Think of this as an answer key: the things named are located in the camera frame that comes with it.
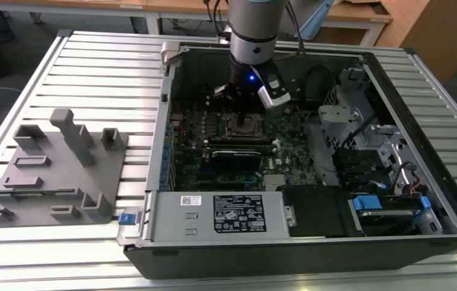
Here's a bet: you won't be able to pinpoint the small square silver CPU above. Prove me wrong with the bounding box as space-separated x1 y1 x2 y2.
229 116 261 133

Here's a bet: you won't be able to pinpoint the black RAM slot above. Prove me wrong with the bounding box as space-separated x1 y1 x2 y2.
211 138 273 146

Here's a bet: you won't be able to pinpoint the green motherboard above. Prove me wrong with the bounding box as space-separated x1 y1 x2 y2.
170 99 327 192

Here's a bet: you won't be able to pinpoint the grey metal drive cage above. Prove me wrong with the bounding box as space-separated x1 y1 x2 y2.
317 68 375 152

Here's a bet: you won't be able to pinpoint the black graphics card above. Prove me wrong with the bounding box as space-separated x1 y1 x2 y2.
211 150 264 173

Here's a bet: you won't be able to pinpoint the pale blue teach pendant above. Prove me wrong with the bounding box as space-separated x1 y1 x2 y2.
296 0 336 39

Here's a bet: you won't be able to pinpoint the silver chipset heatsink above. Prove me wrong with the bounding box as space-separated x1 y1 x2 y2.
263 174 288 186

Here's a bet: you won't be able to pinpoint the black plastic fan holder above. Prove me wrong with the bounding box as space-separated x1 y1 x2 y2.
332 149 387 187

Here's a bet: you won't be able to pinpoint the black plastic air shroud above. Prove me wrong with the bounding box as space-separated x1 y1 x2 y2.
283 184 367 238

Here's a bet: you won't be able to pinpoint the grey power supply unit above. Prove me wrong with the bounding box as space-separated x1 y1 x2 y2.
142 190 296 243

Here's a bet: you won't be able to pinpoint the blue disk carrier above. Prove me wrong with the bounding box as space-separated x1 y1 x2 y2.
352 195 432 237

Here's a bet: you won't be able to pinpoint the grey plastic parts rack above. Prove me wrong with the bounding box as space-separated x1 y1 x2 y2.
0 108 131 229

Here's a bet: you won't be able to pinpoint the wooden cabinet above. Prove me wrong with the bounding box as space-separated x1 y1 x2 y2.
376 0 457 82

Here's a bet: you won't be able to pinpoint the black open PC case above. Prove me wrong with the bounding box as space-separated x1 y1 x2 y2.
116 41 457 281

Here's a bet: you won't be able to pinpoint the small boxy wrist camera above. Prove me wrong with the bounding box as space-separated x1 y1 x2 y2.
211 84 237 98

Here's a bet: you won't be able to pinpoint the silver wrist camera black face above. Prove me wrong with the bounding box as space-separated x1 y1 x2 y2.
252 65 293 109

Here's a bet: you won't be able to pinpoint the looped thick black cable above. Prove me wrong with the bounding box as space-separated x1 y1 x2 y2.
301 65 336 107

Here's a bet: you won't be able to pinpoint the grey case release handle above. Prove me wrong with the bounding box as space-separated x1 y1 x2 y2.
160 41 184 73

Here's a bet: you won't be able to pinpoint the black camera cable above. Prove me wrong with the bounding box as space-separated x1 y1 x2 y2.
287 2 308 60

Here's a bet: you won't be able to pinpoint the black hanging cables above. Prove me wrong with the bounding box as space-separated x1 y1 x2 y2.
203 0 229 35

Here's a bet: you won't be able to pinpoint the black drive cage cable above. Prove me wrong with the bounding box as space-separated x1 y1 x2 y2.
341 112 376 151

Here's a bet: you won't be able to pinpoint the coloured power wires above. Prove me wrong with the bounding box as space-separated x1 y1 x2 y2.
405 181 428 196

